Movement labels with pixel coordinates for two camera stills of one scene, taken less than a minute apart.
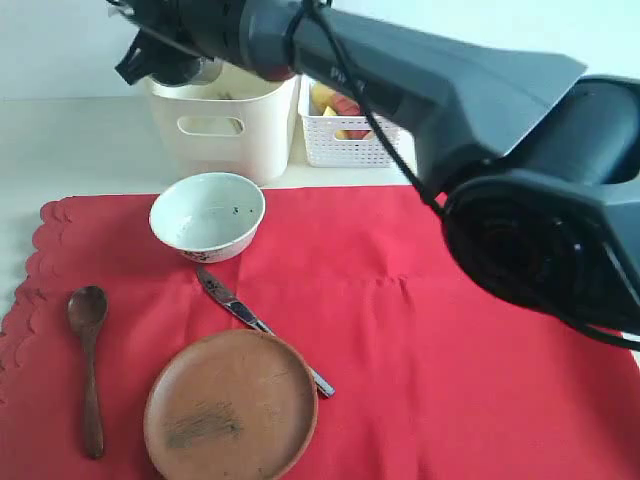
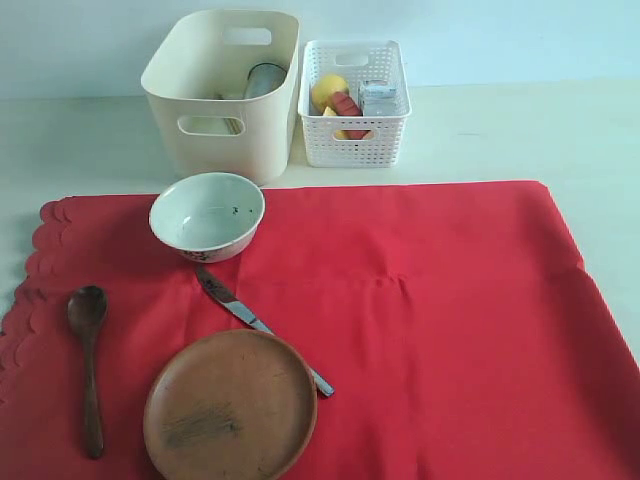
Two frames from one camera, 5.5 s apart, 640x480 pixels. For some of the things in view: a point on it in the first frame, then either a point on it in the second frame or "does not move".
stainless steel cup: [209, 69] to [263, 78]
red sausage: [345, 105] does not move
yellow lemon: [321, 95] does not move
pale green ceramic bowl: [209, 217] does not move
